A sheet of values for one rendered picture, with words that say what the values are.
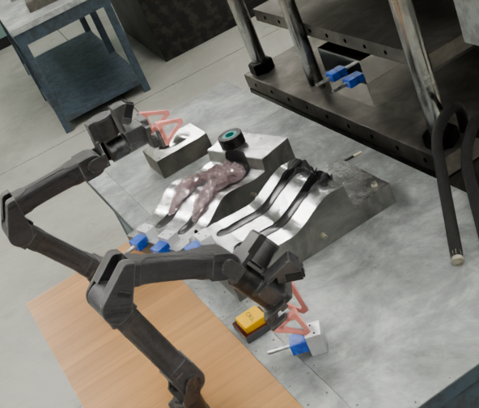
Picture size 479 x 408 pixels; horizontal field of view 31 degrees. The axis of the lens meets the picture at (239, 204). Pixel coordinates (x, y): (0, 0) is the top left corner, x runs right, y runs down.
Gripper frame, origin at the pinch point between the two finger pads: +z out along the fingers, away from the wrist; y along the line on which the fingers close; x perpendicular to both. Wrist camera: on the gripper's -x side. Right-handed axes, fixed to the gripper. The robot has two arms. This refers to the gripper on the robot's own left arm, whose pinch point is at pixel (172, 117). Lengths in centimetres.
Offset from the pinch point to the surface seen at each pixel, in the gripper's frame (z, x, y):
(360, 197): 30, 33, -30
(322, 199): 19.1, 26.5, -31.7
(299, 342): -10, 36, -63
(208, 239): -8.3, 28.9, -14.8
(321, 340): -6, 36, -66
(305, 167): 23.9, 24.7, -16.1
